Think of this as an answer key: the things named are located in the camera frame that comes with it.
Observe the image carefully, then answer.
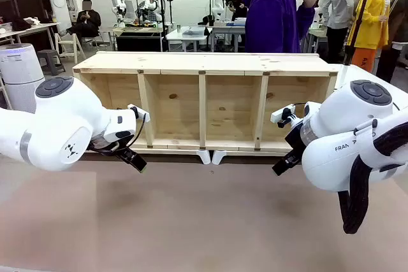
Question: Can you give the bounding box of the thin black camera cable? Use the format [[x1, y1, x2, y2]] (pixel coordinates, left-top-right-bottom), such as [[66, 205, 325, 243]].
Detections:
[[129, 113, 151, 150]]

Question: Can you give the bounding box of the white side table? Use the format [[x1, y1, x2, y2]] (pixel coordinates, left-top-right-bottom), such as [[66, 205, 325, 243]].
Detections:
[[333, 64, 408, 103]]

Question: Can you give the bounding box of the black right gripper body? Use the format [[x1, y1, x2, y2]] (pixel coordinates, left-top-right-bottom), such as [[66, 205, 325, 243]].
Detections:
[[284, 124, 306, 159]]

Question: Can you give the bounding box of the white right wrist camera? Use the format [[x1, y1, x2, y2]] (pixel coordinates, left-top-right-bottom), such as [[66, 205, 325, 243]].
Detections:
[[270, 103, 296, 123]]

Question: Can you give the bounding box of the mannequin in dark jacket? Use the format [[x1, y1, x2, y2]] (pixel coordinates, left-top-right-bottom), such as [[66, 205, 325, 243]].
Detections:
[[375, 0, 408, 83]]

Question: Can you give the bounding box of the white cylindrical air purifier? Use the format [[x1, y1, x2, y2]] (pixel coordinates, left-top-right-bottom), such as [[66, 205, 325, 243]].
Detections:
[[0, 43, 46, 114]]

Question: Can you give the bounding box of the person in purple hoodie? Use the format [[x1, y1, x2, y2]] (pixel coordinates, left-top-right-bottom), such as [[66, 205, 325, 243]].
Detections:
[[242, 0, 321, 54]]

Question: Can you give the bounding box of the white background table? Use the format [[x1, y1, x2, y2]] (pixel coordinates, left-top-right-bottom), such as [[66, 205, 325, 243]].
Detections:
[[165, 25, 213, 53]]

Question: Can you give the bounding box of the black background work table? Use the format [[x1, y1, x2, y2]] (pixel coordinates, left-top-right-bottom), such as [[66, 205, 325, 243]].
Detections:
[[112, 24, 167, 52]]

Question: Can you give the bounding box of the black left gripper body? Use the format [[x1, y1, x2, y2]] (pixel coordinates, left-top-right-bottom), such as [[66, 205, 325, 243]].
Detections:
[[88, 134, 136, 157]]

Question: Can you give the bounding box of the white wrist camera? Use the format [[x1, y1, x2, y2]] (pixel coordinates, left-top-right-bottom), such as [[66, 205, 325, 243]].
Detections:
[[270, 103, 296, 123], [127, 104, 150, 123]]

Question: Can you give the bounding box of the seated person in black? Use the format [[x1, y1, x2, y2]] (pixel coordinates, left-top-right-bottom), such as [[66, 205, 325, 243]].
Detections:
[[66, 0, 102, 39]]

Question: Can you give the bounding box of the black tripod stand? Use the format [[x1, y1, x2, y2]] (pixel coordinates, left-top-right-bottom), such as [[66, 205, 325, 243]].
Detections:
[[157, 0, 169, 52]]

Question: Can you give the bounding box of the table with dark clothes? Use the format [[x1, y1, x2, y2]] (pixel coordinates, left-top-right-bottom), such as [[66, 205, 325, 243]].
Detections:
[[0, 16, 61, 50]]

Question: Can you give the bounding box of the grey plastic stool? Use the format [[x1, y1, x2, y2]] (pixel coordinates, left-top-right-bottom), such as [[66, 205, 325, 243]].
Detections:
[[36, 49, 66, 76]]

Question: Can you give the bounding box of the white wooden step stool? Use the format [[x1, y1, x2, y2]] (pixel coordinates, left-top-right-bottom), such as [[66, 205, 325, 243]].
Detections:
[[54, 32, 82, 64]]

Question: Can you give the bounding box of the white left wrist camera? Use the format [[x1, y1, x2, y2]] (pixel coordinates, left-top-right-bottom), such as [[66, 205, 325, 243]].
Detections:
[[127, 104, 150, 123]]

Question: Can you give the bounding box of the pine wooden compartment shelf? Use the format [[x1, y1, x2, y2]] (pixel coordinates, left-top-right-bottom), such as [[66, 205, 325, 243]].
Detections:
[[72, 51, 339, 152]]

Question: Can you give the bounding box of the mannequin in grey shirt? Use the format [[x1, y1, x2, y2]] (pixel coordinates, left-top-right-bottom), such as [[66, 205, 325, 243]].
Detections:
[[318, 0, 356, 64]]

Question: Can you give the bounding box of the black sleeved arm cable bundle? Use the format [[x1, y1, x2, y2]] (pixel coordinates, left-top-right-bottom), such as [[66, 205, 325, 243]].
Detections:
[[337, 124, 408, 235]]

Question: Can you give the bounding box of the mannequin in yellow jacket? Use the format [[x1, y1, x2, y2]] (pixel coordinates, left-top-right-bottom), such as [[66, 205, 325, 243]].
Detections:
[[346, 0, 393, 74]]

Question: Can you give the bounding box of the purple sleeved left forearm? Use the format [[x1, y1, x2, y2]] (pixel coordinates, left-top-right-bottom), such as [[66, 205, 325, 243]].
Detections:
[[295, 0, 318, 53]]

